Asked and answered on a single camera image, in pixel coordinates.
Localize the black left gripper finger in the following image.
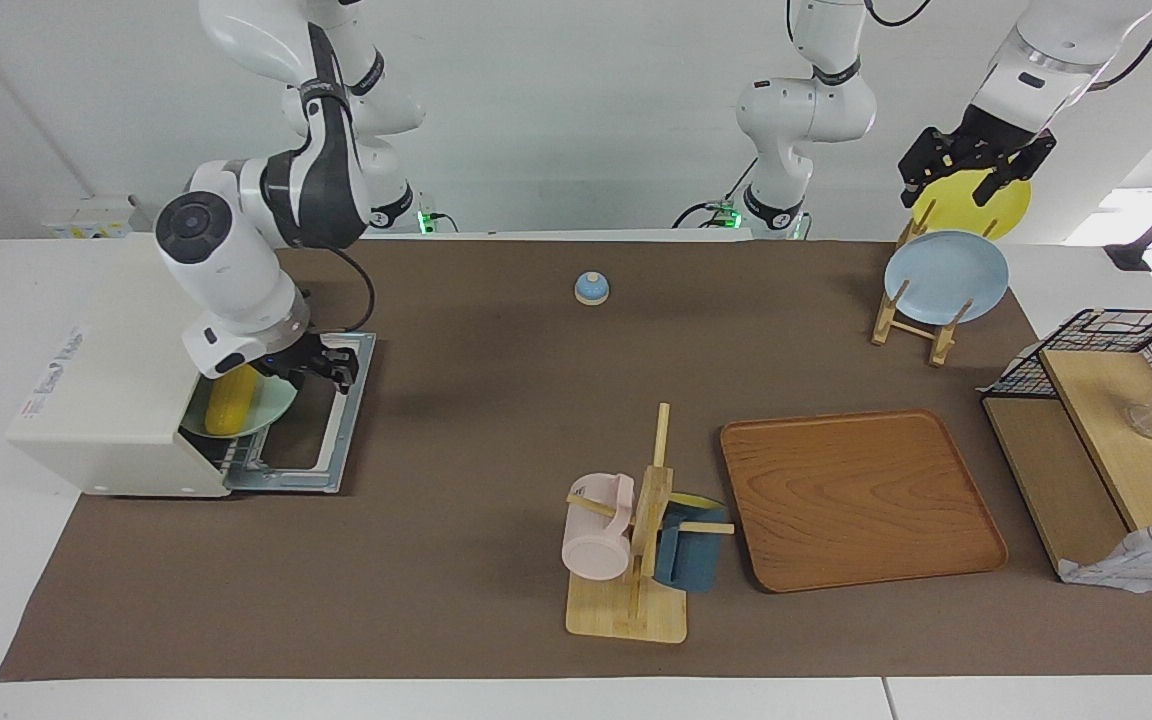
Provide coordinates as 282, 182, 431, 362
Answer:
971, 150, 1037, 208
898, 150, 947, 208

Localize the green plate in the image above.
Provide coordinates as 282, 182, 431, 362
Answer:
179, 365, 299, 439

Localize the yellow corn cob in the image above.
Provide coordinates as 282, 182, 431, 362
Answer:
204, 364, 265, 437

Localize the white toaster oven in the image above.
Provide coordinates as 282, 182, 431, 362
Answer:
6, 318, 237, 499

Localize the yellow plate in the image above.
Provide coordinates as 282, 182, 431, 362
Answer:
911, 168, 1033, 241

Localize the light blue plate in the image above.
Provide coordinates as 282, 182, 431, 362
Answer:
884, 230, 1010, 326

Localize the brown table mat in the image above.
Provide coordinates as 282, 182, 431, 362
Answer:
0, 238, 1152, 683

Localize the wooden plate rack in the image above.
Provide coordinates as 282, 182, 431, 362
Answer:
871, 215, 977, 368

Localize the white box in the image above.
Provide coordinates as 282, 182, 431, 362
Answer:
41, 195, 142, 239

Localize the pink mug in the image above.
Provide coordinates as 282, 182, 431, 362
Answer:
562, 473, 636, 581

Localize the brown wooden tray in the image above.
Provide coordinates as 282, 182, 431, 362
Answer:
719, 408, 1009, 594

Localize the wooden mug tree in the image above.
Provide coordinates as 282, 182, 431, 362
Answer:
565, 403, 737, 644

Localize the dark blue mug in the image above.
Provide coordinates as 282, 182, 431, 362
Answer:
653, 492, 730, 593

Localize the white checked cloth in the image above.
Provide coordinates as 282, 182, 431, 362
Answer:
1056, 515, 1152, 594

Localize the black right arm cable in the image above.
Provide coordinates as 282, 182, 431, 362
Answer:
331, 245, 378, 333

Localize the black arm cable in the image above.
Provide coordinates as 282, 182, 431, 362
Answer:
1086, 0, 1152, 91
331, 245, 378, 333

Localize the metal oven wire rack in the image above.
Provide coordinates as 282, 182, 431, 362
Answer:
221, 440, 272, 479

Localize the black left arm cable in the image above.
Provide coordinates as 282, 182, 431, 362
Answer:
1086, 0, 1152, 91

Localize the wood and wire shelf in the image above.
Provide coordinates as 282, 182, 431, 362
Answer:
981, 308, 1152, 591

